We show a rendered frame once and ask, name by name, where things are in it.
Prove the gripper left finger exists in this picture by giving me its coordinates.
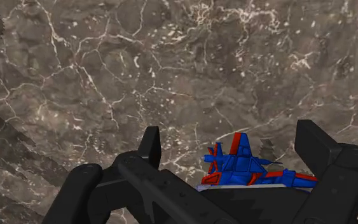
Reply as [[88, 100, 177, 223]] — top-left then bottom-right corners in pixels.
[[41, 125, 238, 224]]

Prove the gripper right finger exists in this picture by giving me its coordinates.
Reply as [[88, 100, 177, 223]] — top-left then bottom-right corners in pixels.
[[291, 119, 358, 224]]

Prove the blue and red toy jet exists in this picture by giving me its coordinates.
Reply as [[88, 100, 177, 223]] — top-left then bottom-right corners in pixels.
[[196, 132, 319, 192]]

